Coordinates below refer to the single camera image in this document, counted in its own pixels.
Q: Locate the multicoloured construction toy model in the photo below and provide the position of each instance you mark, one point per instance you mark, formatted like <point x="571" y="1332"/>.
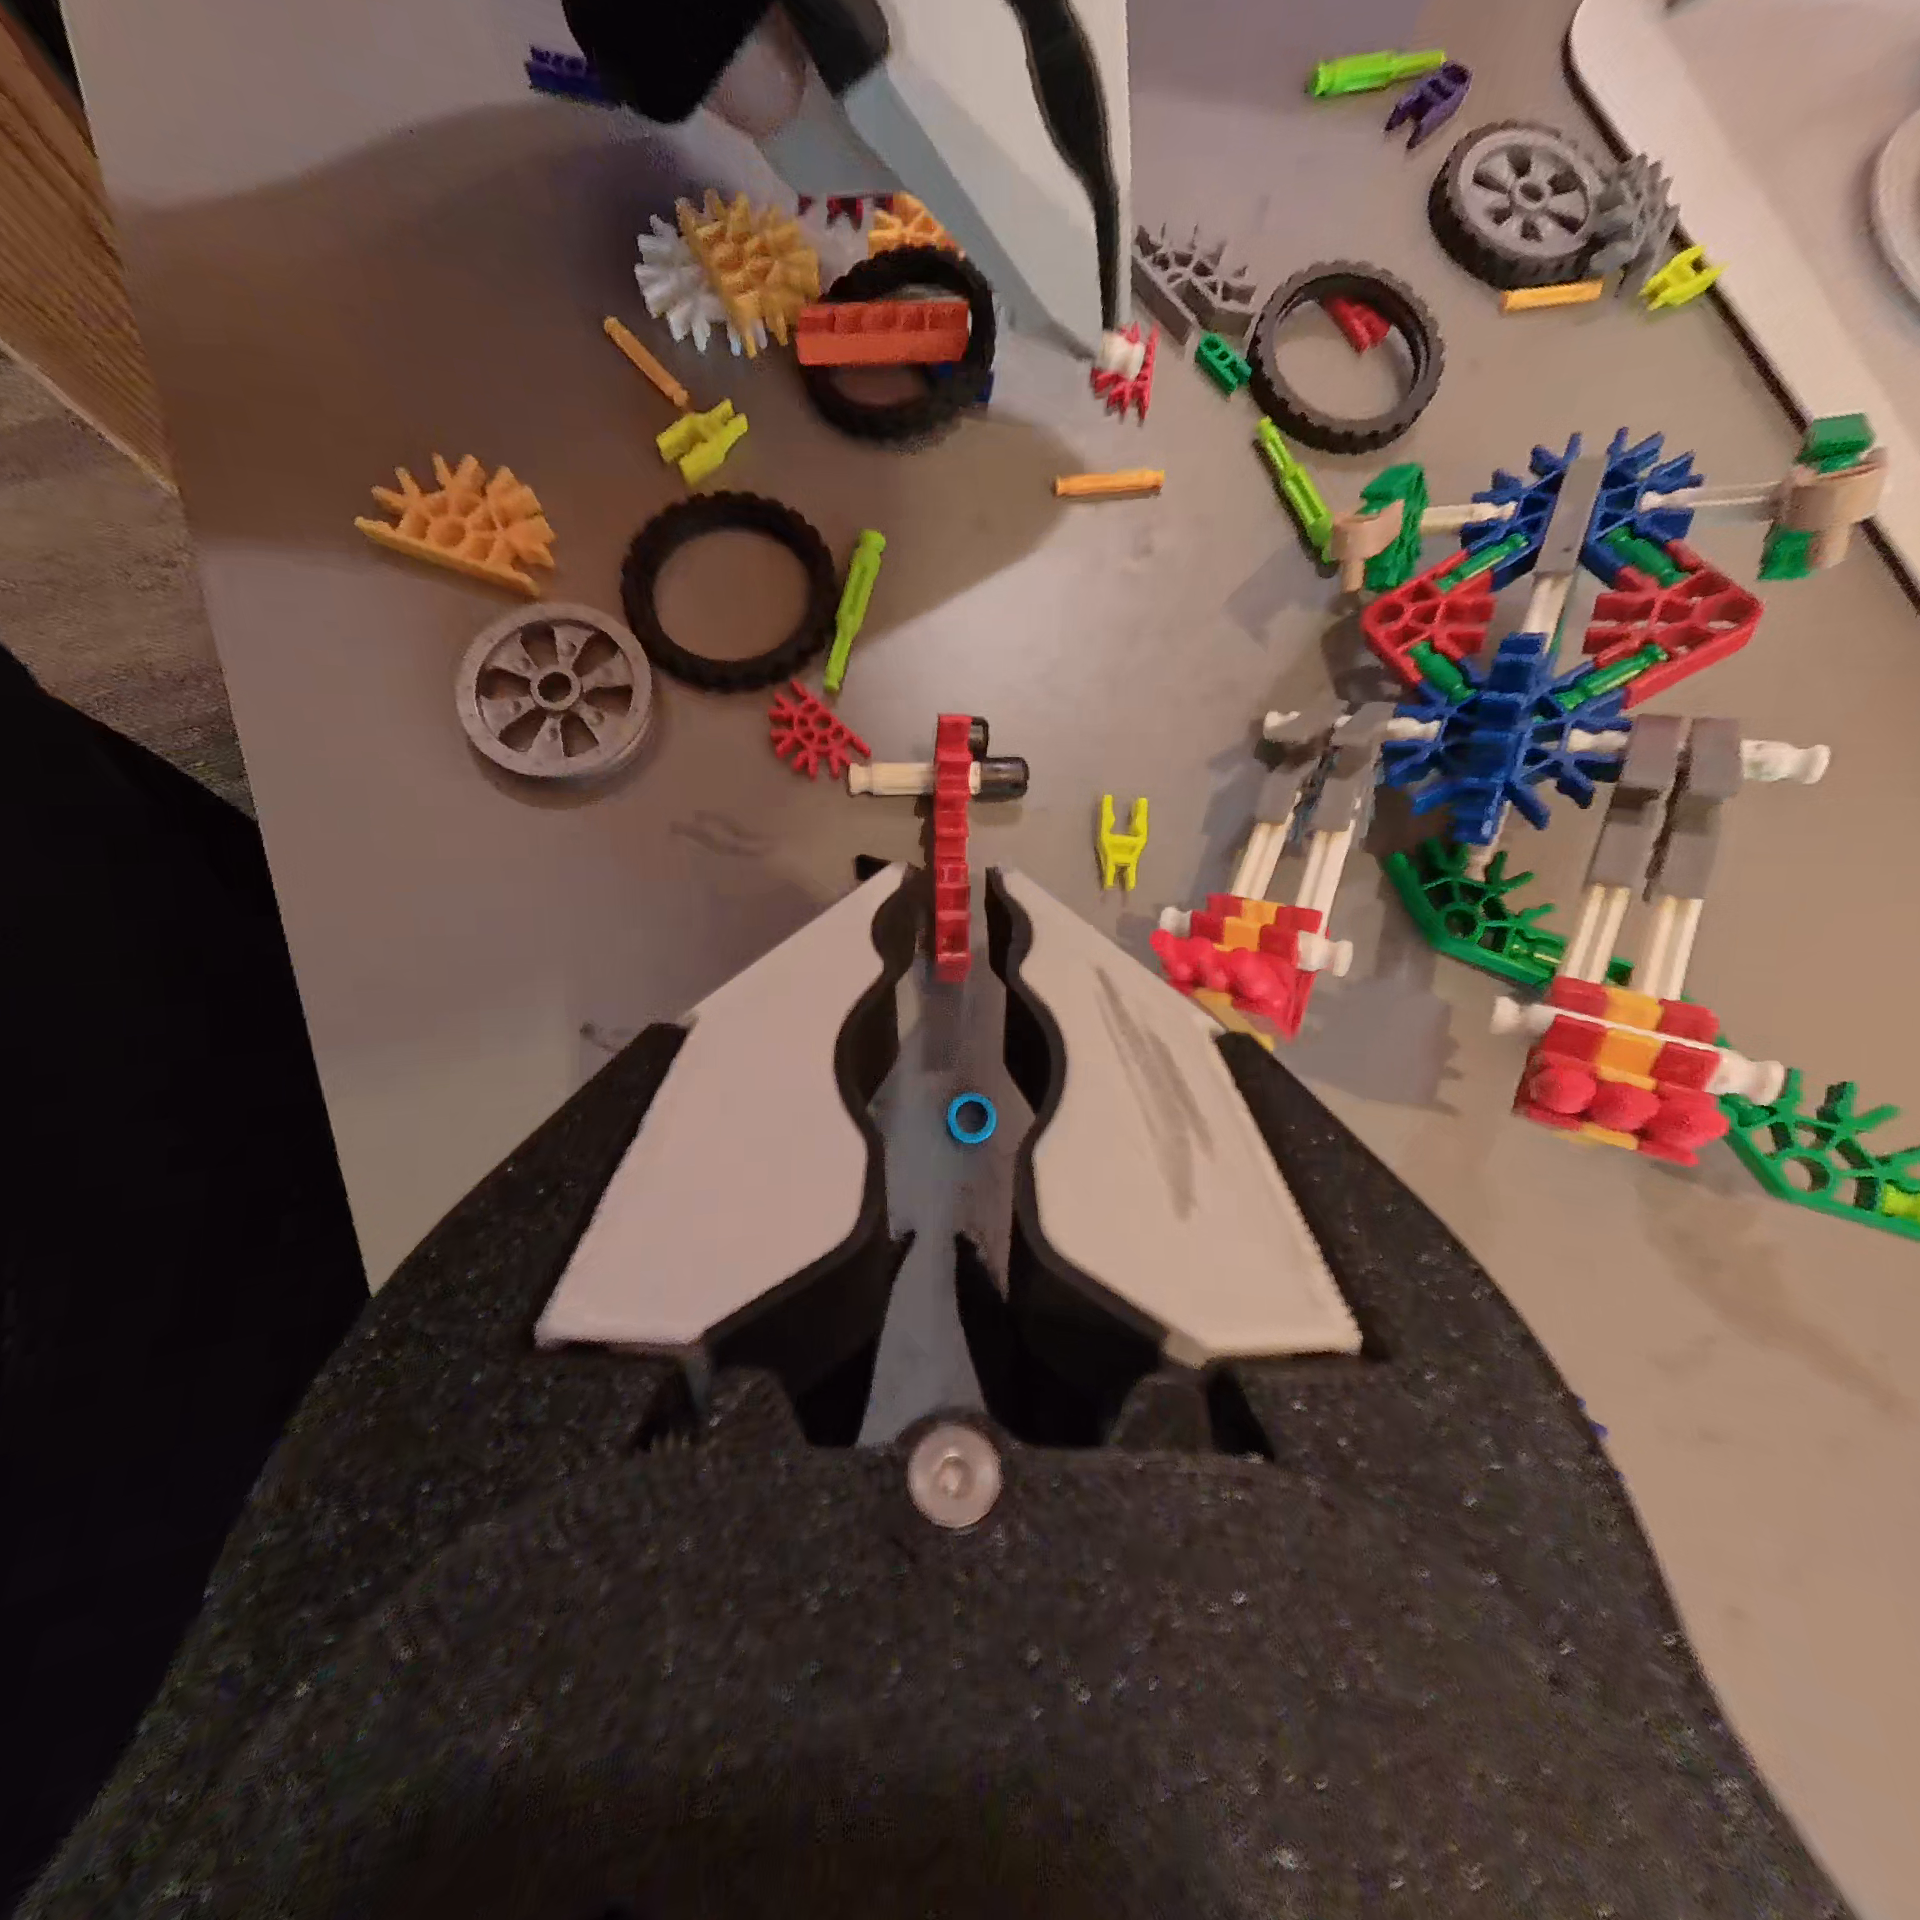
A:
<point x="1516" y="735"/>

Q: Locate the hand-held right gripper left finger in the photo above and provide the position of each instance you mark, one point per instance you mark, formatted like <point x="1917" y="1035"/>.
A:
<point x="721" y="1184"/>

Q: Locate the purple clip connector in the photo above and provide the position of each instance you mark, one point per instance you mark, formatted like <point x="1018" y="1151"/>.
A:
<point x="1429" y="102"/>

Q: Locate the small green connector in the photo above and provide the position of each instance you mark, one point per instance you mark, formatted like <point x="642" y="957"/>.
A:
<point x="1223" y="365"/>

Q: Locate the person's left hand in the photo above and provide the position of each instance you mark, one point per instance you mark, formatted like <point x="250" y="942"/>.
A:
<point x="761" y="92"/>

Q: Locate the small red connector piece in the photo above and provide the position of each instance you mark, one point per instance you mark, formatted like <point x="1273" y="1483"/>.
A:
<point x="1359" y="324"/>

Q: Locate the white snowflake connector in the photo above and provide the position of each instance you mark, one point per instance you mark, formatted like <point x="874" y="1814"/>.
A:
<point x="668" y="285"/>

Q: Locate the grey half-circle connector stack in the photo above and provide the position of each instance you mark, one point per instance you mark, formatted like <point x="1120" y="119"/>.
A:
<point x="1184" y="285"/>

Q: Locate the red toothed strip connector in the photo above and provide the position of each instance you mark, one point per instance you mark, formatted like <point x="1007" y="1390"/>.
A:
<point x="953" y="856"/>

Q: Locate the orange-red ladder connector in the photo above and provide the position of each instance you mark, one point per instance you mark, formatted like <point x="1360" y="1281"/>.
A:
<point x="877" y="333"/>

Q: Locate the person's dark clothing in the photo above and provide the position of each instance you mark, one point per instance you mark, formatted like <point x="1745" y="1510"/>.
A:
<point x="148" y="1200"/>

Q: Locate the orange plastic rod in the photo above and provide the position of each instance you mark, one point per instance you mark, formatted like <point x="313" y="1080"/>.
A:
<point x="644" y="359"/>
<point x="1553" y="295"/>
<point x="1109" y="484"/>

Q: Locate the red fan connector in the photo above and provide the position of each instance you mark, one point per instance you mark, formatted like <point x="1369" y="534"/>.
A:
<point x="1127" y="389"/>

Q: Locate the lime green plastic rod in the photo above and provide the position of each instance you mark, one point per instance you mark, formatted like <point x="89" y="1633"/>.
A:
<point x="856" y="609"/>
<point x="1291" y="480"/>
<point x="1371" y="71"/>

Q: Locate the white plastic rod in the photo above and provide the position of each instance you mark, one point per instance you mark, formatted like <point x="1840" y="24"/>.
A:
<point x="891" y="779"/>
<point x="1117" y="353"/>

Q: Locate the small red snowflake connector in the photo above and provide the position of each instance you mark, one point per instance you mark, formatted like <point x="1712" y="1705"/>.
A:
<point x="813" y="729"/>

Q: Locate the red wedge connector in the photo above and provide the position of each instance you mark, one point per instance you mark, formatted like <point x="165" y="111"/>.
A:
<point x="840" y="207"/>

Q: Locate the ribbed wooden cabinet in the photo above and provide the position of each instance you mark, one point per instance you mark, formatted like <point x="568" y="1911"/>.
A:
<point x="76" y="270"/>

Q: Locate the yellow clip connector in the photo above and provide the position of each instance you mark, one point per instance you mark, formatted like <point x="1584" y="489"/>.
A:
<point x="703" y="440"/>
<point x="1680" y="277"/>
<point x="1123" y="849"/>

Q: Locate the grey snowflake connector stack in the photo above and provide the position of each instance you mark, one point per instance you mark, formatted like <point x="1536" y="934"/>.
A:
<point x="1637" y="217"/>

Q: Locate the black tyre grey hub wheel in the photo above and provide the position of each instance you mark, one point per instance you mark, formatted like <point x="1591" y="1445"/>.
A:
<point x="1451" y="211"/>

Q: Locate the grey wheel hub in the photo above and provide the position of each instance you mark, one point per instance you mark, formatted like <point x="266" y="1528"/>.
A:
<point x="488" y="704"/>

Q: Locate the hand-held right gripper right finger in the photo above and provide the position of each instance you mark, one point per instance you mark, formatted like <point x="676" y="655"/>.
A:
<point x="1184" y="1200"/>

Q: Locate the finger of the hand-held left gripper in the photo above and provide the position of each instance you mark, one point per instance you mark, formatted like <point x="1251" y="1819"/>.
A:
<point x="960" y="181"/>
<point x="1107" y="89"/>

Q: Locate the orange snowflake connector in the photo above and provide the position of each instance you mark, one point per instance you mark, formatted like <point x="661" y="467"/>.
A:
<point x="749" y="270"/>

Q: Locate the black rubber tyre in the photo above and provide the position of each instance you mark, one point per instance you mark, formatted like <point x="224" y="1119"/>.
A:
<point x="1267" y="359"/>
<point x="901" y="406"/>
<point x="642" y="592"/>

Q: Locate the purple flat connector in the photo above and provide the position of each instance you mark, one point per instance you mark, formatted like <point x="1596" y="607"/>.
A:
<point x="562" y="71"/>

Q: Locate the orange half-circle connector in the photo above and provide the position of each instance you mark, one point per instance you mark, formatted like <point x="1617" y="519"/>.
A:
<point x="458" y="524"/>
<point x="905" y="224"/>

